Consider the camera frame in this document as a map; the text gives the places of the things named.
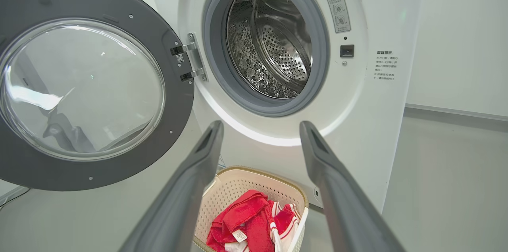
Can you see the white front-load washing machine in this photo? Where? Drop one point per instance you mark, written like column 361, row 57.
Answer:
column 377, row 125

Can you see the grey warning icon sticker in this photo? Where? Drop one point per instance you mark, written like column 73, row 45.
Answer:
column 336, row 6

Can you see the blue energy label sticker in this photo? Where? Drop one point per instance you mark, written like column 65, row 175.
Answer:
column 221, row 162

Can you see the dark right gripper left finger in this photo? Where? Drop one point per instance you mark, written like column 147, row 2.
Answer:
column 178, row 204

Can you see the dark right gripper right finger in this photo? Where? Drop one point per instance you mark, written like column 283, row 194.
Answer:
column 345, row 204

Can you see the cream perforated laundry basket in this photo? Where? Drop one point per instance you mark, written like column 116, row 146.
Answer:
column 238, row 188

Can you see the red garment with white trim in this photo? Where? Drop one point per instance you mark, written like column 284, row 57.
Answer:
column 287, row 220

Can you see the metal door hinge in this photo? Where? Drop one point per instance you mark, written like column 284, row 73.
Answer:
column 196, row 57

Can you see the stainless steel washer drum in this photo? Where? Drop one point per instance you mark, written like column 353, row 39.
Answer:
column 278, row 53

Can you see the round dark glass washer door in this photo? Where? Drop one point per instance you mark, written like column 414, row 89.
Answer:
column 79, row 176

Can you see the red garment with white tag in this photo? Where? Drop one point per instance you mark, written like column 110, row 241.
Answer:
column 246, row 212

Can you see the grey rubber door gasket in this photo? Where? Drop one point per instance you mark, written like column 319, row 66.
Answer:
column 214, row 65

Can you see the printed text notice sticker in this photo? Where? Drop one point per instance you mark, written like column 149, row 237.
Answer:
column 385, row 65

